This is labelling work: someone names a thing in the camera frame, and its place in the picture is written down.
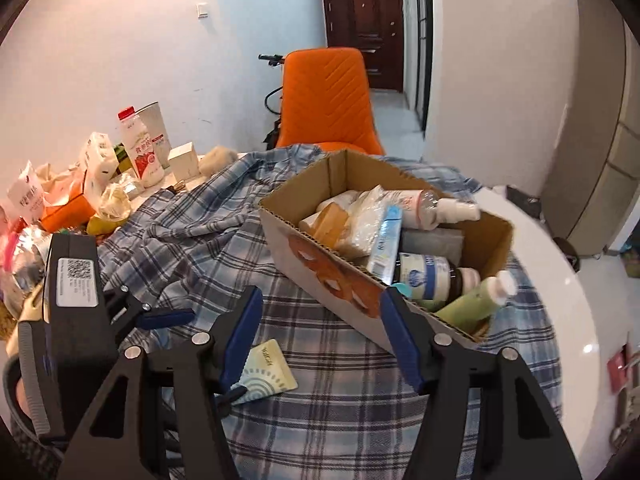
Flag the white tissue pack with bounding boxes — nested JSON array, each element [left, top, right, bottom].
[[79, 132, 121, 206]]

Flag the black bicycle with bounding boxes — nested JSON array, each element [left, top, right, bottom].
[[258, 53, 286, 151]]

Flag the beige soap packet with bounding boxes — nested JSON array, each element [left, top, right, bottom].
[[401, 227, 464, 262]]

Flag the small white box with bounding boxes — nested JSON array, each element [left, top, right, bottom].
[[167, 142, 201, 181]]

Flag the beige plush toy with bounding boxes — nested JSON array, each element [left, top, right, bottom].
[[200, 146, 239, 177]]

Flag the orange chair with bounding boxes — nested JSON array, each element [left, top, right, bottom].
[[275, 49, 385, 156]]

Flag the crinkled clear plastic packet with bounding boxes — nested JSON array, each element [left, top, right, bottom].
[[345, 186, 397, 257]]

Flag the blue white carton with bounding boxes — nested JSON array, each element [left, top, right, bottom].
[[366, 205, 404, 281]]

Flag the cardboard box with pastry print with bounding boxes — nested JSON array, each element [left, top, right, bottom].
[[257, 149, 516, 351]]

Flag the strawberry milk bottle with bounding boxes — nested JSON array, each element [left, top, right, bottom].
[[118, 106, 165, 189]]

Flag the white packet red print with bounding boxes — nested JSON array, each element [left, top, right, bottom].
[[0, 162, 46, 226]]

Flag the silver foil bag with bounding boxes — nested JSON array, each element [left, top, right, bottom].
[[0, 225, 54, 311]]

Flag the red paper item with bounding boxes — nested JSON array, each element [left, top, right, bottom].
[[607, 345, 640, 396]]

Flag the clear spray bottle red label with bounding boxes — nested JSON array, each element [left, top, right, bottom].
[[394, 190, 482, 231]]

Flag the dark bottle blue white label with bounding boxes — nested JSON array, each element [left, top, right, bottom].
[[392, 252, 481, 302]]

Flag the orange box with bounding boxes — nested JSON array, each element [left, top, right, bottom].
[[40, 192, 96, 234]]

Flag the brown soap bar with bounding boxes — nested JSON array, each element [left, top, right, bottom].
[[312, 205, 351, 249]]

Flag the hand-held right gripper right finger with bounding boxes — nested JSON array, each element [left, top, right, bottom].
[[380, 287, 583, 480]]

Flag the black framed glass door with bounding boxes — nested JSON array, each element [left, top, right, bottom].
[[414, 0, 434, 132]]

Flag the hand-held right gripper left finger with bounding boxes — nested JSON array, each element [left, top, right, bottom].
[[57, 285, 265, 480]]

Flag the pale green tube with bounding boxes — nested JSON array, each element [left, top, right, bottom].
[[434, 270, 519, 332]]

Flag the dark brown door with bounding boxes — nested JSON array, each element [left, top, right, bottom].
[[320, 0, 405, 94]]

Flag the white lotion bottle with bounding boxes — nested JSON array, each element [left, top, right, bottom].
[[317, 191, 362, 217]]

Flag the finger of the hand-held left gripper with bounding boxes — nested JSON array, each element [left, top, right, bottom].
[[214, 385, 249, 418], [102, 284, 197, 334]]

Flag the blue plaid blanket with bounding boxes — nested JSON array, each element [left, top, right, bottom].
[[95, 144, 563, 480]]

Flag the yellow crinkled plastic bag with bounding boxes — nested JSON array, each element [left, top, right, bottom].
[[87, 182, 134, 236]]

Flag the light blue sunscreen tube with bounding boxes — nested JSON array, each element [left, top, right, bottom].
[[231, 339, 300, 406]]

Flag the green box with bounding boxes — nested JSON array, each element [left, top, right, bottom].
[[112, 144, 132, 177]]

